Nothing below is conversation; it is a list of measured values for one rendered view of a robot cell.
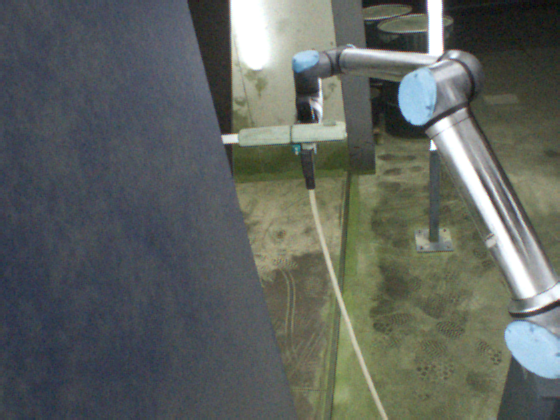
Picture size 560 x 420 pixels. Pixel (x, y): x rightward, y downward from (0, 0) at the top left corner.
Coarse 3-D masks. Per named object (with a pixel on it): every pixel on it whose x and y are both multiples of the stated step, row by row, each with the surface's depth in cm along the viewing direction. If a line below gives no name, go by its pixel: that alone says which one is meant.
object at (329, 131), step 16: (256, 128) 130; (272, 128) 128; (288, 128) 127; (304, 128) 125; (320, 128) 124; (336, 128) 123; (240, 144) 130; (256, 144) 129; (272, 144) 129; (288, 144) 128; (304, 144) 128; (304, 160) 131; (304, 176) 135
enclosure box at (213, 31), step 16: (192, 0) 120; (208, 0) 120; (224, 0) 119; (192, 16) 123; (208, 16) 122; (224, 16) 122; (208, 32) 125; (224, 32) 125; (208, 48) 128; (224, 48) 127; (208, 64) 131; (224, 64) 130; (208, 80) 133; (224, 80) 133; (224, 96) 136; (224, 112) 139; (224, 128) 142; (224, 144) 145
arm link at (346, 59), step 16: (336, 48) 147; (352, 48) 142; (336, 64) 146; (352, 64) 138; (368, 64) 131; (384, 64) 125; (400, 64) 119; (416, 64) 114; (480, 64) 100; (400, 80) 123; (480, 80) 98
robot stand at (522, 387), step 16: (512, 368) 129; (512, 384) 129; (528, 384) 113; (544, 384) 102; (512, 400) 129; (528, 400) 113; (544, 400) 101; (512, 416) 129; (528, 416) 113; (544, 416) 108
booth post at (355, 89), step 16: (336, 0) 259; (352, 0) 257; (336, 16) 264; (352, 16) 263; (336, 32) 270; (352, 32) 268; (352, 80) 286; (368, 80) 284; (352, 96) 292; (368, 96) 290; (352, 112) 298; (368, 112) 296; (352, 128) 305; (368, 128) 303; (352, 144) 312; (368, 144) 310; (352, 160) 319; (368, 160) 317
